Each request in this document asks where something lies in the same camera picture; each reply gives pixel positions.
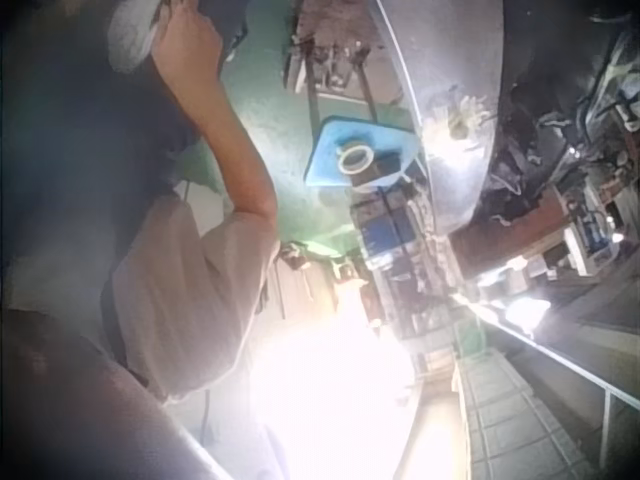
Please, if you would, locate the grey metal sheet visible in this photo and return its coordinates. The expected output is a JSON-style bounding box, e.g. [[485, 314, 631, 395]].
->
[[368, 0, 507, 236]]

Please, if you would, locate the blue box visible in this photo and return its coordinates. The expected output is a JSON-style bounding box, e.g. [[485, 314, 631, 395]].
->
[[360, 207, 419, 269]]

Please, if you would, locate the cluttered tool rack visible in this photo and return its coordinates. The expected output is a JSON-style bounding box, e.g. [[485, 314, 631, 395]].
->
[[282, 0, 401, 104]]

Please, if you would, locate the white rag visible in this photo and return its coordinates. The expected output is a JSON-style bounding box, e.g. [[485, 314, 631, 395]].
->
[[442, 94, 494, 144]]

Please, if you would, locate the metal railing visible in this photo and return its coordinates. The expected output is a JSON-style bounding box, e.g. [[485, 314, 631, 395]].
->
[[449, 292, 640, 454]]

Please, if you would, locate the person's right hand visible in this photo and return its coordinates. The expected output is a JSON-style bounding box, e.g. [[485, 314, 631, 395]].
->
[[149, 0, 225, 76]]

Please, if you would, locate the blue plastic tray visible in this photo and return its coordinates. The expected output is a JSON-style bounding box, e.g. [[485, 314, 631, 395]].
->
[[303, 115, 422, 190]]

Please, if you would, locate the white cloth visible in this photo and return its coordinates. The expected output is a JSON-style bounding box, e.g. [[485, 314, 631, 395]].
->
[[106, 0, 171, 75]]

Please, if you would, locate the dark box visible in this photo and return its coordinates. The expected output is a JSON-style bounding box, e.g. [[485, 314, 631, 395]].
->
[[351, 149, 403, 195]]

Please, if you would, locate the white tape roll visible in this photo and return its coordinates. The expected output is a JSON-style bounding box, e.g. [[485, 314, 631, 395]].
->
[[336, 143, 377, 175]]

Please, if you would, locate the red-brown box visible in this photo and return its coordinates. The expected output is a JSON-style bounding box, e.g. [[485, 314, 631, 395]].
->
[[447, 187, 569, 284]]

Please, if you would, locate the heap of dark machine parts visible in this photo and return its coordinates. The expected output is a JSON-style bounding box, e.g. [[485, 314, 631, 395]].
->
[[477, 0, 640, 226]]

